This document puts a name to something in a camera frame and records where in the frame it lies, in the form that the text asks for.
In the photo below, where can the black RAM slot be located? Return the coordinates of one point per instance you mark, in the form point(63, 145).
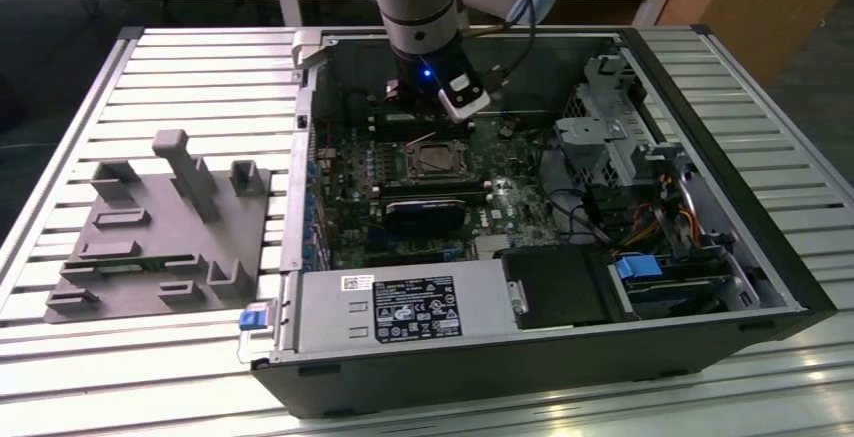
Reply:
point(434, 187)
point(434, 196)
point(394, 136)

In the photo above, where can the metal locking lever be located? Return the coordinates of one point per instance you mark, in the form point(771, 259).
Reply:
point(422, 138)

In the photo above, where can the silver CPU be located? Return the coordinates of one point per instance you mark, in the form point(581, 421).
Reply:
point(441, 159)

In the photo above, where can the blue disk carrier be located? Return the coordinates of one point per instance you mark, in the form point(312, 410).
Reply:
point(637, 267)

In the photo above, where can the silver chipset heatsink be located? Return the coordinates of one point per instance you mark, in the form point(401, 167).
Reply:
point(488, 247)

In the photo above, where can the grey parts rack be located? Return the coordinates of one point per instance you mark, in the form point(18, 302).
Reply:
point(168, 237)

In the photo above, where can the wooden cabinet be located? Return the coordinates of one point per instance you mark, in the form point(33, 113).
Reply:
point(788, 7)

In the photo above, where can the blue case latch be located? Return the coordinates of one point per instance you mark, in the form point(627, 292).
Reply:
point(253, 318)

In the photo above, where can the black PC case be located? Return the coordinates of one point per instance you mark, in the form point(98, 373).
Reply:
point(468, 387)

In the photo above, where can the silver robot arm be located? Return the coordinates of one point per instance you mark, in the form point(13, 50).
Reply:
point(414, 7)

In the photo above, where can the black graphics card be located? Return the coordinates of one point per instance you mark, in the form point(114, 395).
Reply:
point(428, 214)

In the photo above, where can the CPU socket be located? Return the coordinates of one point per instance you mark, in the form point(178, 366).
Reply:
point(437, 180)

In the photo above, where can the silver power supply unit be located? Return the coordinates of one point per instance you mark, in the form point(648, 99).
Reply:
point(321, 307)

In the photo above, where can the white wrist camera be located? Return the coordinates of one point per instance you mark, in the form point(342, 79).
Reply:
point(468, 102)

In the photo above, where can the green motherboard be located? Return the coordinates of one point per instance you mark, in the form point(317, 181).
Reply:
point(521, 207)

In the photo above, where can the black plastic shroud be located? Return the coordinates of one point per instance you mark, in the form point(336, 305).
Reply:
point(561, 287)

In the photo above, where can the metal drive cage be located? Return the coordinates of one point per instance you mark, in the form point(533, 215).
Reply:
point(601, 132)

